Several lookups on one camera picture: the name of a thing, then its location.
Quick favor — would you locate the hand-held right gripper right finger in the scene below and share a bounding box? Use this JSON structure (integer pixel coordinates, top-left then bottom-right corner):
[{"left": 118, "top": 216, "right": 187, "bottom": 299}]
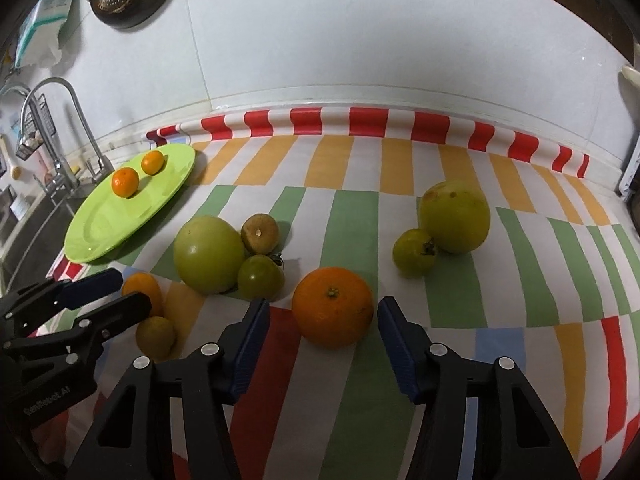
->
[{"left": 377, "top": 296, "right": 583, "bottom": 480}]

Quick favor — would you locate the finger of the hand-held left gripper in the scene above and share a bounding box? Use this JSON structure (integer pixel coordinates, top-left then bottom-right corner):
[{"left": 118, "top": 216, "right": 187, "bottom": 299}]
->
[
  {"left": 4, "top": 292, "right": 153, "bottom": 367},
  {"left": 0, "top": 267, "right": 126, "bottom": 336}
]

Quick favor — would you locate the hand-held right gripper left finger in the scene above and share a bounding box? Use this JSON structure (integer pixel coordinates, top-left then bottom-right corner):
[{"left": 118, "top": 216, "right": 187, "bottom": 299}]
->
[{"left": 70, "top": 297, "right": 273, "bottom": 480}]

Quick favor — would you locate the small orange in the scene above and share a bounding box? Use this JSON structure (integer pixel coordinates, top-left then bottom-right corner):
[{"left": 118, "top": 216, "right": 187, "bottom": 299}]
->
[
  {"left": 141, "top": 150, "right": 166, "bottom": 177},
  {"left": 111, "top": 167, "right": 139, "bottom": 198},
  {"left": 121, "top": 272, "right": 164, "bottom": 317}
]

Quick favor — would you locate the small olive-brown fruit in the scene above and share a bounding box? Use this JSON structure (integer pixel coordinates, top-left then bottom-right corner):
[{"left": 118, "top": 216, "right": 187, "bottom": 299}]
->
[{"left": 135, "top": 316, "right": 177, "bottom": 361}]

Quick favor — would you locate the light green plate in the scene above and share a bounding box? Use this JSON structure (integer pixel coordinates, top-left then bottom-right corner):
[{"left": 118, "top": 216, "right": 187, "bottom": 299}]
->
[{"left": 64, "top": 143, "right": 197, "bottom": 264}]

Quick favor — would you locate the green tomato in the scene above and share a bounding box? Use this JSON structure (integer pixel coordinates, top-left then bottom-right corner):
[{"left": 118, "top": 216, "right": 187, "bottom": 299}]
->
[
  {"left": 237, "top": 254, "right": 286, "bottom": 301},
  {"left": 392, "top": 228, "right": 438, "bottom": 277}
]

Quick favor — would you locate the large orange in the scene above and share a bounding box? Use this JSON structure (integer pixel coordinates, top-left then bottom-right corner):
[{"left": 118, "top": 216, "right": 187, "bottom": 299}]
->
[{"left": 291, "top": 267, "right": 375, "bottom": 350}]

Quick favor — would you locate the large green round fruit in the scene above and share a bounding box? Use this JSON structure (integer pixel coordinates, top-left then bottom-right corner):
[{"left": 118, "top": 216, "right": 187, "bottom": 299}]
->
[{"left": 173, "top": 216, "right": 246, "bottom": 295}]

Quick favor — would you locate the brown round fruit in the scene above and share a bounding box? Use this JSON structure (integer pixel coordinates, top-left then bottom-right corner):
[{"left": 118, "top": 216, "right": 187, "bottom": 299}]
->
[{"left": 240, "top": 213, "right": 280, "bottom": 255}]

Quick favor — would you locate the large spotted yellow-green fruit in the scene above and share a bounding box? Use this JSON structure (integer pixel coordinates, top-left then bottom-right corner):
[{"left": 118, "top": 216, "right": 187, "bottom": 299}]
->
[{"left": 418, "top": 180, "right": 491, "bottom": 255}]

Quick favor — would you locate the stainless steel sink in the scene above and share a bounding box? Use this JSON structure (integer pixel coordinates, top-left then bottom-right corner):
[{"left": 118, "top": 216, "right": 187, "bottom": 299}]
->
[{"left": 0, "top": 190, "right": 96, "bottom": 291}]

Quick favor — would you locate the large chrome faucet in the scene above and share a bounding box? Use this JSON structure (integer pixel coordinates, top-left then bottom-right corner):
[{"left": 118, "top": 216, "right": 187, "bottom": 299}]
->
[{"left": 0, "top": 85, "right": 81, "bottom": 196}]

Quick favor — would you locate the striped tablecloth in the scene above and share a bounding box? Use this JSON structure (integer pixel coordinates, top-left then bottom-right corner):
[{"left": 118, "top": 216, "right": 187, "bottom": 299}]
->
[{"left": 30, "top": 106, "right": 640, "bottom": 480}]

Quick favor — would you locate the thin gooseneck faucet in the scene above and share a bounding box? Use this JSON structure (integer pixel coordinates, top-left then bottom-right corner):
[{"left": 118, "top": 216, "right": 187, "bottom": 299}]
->
[{"left": 20, "top": 77, "right": 118, "bottom": 183}]

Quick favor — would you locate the white dish rack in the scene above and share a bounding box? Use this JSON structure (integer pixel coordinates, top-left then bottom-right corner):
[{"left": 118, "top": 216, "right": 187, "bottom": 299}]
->
[{"left": 617, "top": 125, "right": 640, "bottom": 202}]

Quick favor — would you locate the black wire basket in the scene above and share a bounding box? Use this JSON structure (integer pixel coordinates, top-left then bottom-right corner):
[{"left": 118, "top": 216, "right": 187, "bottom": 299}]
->
[{"left": 15, "top": 95, "right": 56, "bottom": 158}]

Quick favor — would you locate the cream pot handle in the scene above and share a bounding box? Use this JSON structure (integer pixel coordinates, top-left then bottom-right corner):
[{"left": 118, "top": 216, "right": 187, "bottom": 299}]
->
[{"left": 620, "top": 65, "right": 640, "bottom": 106}]

